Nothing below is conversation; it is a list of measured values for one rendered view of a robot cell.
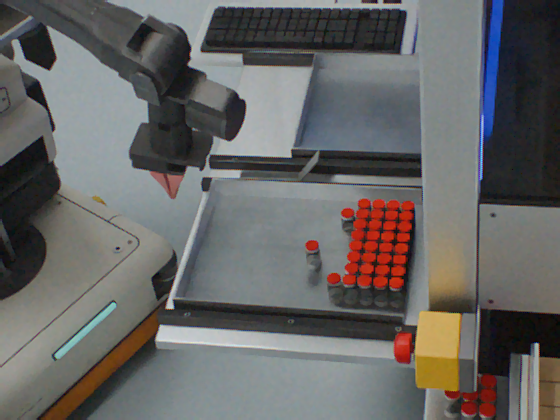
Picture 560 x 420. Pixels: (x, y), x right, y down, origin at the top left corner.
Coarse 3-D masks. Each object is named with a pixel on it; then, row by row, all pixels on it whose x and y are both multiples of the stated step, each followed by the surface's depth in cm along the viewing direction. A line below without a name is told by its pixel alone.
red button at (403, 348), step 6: (396, 336) 142; (402, 336) 141; (408, 336) 141; (396, 342) 141; (402, 342) 141; (408, 342) 141; (396, 348) 141; (402, 348) 141; (408, 348) 140; (396, 354) 141; (402, 354) 141; (408, 354) 140; (396, 360) 142; (402, 360) 141; (408, 360) 141
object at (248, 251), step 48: (240, 192) 182; (288, 192) 180; (336, 192) 178; (384, 192) 176; (192, 240) 172; (240, 240) 175; (288, 240) 174; (336, 240) 173; (192, 288) 169; (240, 288) 168; (288, 288) 167
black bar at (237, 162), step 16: (208, 160) 187; (224, 160) 186; (240, 160) 186; (256, 160) 185; (272, 160) 185; (288, 160) 185; (304, 160) 184; (320, 160) 184; (336, 160) 183; (352, 160) 183; (416, 176) 181
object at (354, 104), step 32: (320, 64) 203; (352, 64) 202; (384, 64) 201; (416, 64) 200; (320, 96) 198; (352, 96) 197; (384, 96) 196; (416, 96) 195; (320, 128) 192; (352, 128) 191; (384, 128) 190; (416, 128) 189; (384, 160) 182; (416, 160) 181
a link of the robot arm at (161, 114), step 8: (152, 104) 141; (168, 104) 140; (176, 104) 141; (152, 112) 142; (160, 112) 142; (168, 112) 141; (176, 112) 142; (184, 112) 142; (160, 120) 143; (168, 120) 142; (176, 120) 143; (184, 120) 143
